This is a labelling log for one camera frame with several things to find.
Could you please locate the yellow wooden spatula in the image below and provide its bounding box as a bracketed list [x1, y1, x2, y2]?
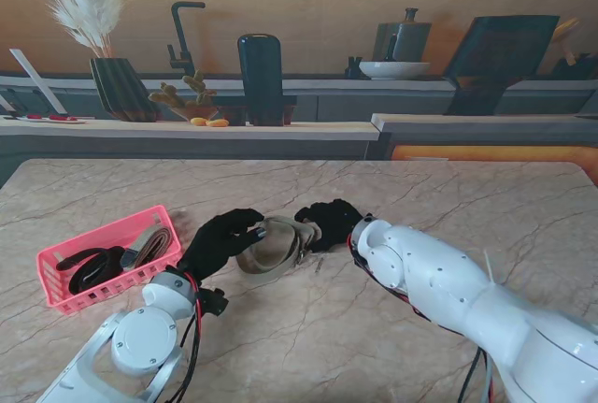
[553, 17, 583, 65]

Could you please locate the pink plastic storage basket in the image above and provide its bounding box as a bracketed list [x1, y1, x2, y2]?
[36, 205, 182, 316]

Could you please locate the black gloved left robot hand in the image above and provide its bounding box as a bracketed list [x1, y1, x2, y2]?
[176, 208, 269, 286]

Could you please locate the red black arm cable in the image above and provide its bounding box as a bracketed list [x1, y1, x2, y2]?
[161, 274, 209, 403]
[348, 234, 497, 403]

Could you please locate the cactus plant in bowl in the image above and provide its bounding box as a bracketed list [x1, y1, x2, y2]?
[148, 69, 221, 122]

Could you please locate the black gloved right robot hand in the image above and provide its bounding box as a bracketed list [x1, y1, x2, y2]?
[293, 199, 371, 254]

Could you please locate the dark tilted panel stand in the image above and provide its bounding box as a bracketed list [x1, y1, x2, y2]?
[441, 14, 561, 117]

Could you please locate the white pampas grass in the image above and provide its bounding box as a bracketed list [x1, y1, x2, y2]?
[0, 0, 127, 59]

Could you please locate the dark low tray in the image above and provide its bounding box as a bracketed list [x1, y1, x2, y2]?
[212, 94, 299, 126]

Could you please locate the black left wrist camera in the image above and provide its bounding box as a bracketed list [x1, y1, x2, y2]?
[199, 286, 230, 318]

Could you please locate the plate with red food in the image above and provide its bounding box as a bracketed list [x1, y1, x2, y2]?
[16, 113, 89, 125]

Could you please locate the white leaning board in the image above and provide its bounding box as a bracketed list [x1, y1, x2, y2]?
[8, 48, 69, 115]

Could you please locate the olive canvas belt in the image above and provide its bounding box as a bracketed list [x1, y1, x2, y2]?
[235, 214, 324, 277]

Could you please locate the tall black cylinder container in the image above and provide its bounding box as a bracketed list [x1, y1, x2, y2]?
[236, 34, 285, 127]

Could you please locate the grey ceramic jug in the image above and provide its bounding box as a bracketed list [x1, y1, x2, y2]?
[373, 7, 434, 64]

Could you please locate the dark brown woven belt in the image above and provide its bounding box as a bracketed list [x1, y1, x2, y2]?
[55, 246, 128, 295]

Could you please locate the white ceramic bowl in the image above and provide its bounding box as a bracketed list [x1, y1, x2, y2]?
[358, 61, 432, 80]

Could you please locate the grey kitchen counter wood top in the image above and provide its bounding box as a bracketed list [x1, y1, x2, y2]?
[0, 73, 598, 187]

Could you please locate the dark ribbed vase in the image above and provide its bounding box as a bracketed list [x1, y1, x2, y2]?
[89, 57, 158, 122]

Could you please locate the beige woven belt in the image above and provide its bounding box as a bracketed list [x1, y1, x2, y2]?
[121, 227, 174, 269]

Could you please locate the black kitchen faucet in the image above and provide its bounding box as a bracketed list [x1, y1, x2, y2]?
[167, 1, 206, 78]

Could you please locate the red black right arm cable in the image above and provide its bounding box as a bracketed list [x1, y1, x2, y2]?
[348, 234, 497, 403]

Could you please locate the red black left arm cable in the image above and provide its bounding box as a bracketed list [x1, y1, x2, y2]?
[161, 274, 209, 403]

